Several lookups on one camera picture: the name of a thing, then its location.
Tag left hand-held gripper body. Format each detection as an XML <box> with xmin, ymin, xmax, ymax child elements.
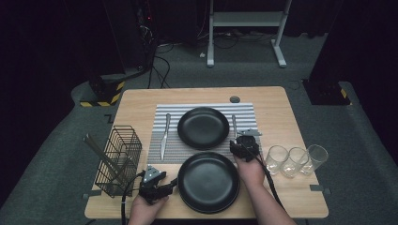
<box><xmin>138</xmin><ymin>164</ymin><xmax>173</xmax><ymax>204</ymax></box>

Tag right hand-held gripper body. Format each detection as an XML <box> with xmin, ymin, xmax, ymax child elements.
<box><xmin>229</xmin><ymin>128</ymin><xmax>263</xmax><ymax>163</ymax></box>

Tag silver fork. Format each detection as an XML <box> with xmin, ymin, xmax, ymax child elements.
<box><xmin>231</xmin><ymin>113</ymin><xmax>238</xmax><ymax>141</ymax></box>

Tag clear drinking glass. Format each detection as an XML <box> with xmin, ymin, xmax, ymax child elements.
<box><xmin>299</xmin><ymin>143</ymin><xmax>329</xmax><ymax>176</ymax></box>
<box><xmin>264</xmin><ymin>144</ymin><xmax>289</xmax><ymax>176</ymax></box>
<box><xmin>280</xmin><ymin>146</ymin><xmax>310</xmax><ymax>179</ymax></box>

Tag black round plate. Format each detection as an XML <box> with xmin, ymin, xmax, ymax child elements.
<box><xmin>179</xmin><ymin>193</ymin><xmax>241</xmax><ymax>216</ymax></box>
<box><xmin>176</xmin><ymin>106</ymin><xmax>231</xmax><ymax>151</ymax></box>
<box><xmin>176</xmin><ymin>152</ymin><xmax>240</xmax><ymax>211</ymax></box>

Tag black wire cutlery basket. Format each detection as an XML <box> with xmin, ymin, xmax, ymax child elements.
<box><xmin>94</xmin><ymin>125</ymin><xmax>143</xmax><ymax>199</ymax></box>

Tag silver table knife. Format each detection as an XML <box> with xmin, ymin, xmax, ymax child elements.
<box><xmin>160</xmin><ymin>112</ymin><xmax>173</xmax><ymax>161</ymax></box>

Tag person's left hand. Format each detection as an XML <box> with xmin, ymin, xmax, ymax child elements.
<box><xmin>128</xmin><ymin>196</ymin><xmax>169</xmax><ymax>225</ymax></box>

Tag person's right hand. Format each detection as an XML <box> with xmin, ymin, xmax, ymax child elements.
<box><xmin>234</xmin><ymin>153</ymin><xmax>266</xmax><ymax>188</ymax></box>

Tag grey tape strip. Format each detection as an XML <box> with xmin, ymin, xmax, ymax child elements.
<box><xmin>82</xmin><ymin>189</ymin><xmax>103</xmax><ymax>201</ymax></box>
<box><xmin>309</xmin><ymin>184</ymin><xmax>332</xmax><ymax>196</ymax></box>

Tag grey chopstick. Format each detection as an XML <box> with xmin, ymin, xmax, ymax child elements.
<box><xmin>85</xmin><ymin>134</ymin><xmax>128</xmax><ymax>182</ymax></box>
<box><xmin>83</xmin><ymin>136</ymin><xmax>125</xmax><ymax>186</ymax></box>

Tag grey striped placemat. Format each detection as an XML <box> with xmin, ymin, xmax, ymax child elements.
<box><xmin>147</xmin><ymin>102</ymin><xmax>265</xmax><ymax>165</ymax></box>

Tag black stand base striped edge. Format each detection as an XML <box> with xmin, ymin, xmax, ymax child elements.
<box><xmin>301</xmin><ymin>78</ymin><xmax>353</xmax><ymax>107</ymax></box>
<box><xmin>79</xmin><ymin>72</ymin><xmax>127</xmax><ymax>108</ymax></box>

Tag dark equipment rack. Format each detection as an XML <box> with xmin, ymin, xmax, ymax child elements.
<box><xmin>132</xmin><ymin>0</ymin><xmax>159</xmax><ymax>73</ymax></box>

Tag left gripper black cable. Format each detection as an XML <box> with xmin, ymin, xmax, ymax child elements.
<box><xmin>120</xmin><ymin>170</ymin><xmax>146</xmax><ymax>225</ymax></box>

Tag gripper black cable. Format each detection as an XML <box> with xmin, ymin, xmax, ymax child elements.
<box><xmin>120</xmin><ymin>170</ymin><xmax>146</xmax><ymax>225</ymax></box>
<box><xmin>247</xmin><ymin>142</ymin><xmax>284</xmax><ymax>209</ymax></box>

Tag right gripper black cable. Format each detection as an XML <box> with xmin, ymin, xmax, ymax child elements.
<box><xmin>247</xmin><ymin>142</ymin><xmax>284</xmax><ymax>209</ymax></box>

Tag black floor cables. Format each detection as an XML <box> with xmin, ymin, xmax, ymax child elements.
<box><xmin>145</xmin><ymin>41</ymin><xmax>173</xmax><ymax>90</ymax></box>

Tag white metal desk frame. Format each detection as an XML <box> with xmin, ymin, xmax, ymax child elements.
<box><xmin>207</xmin><ymin>0</ymin><xmax>293</xmax><ymax>68</ymax></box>

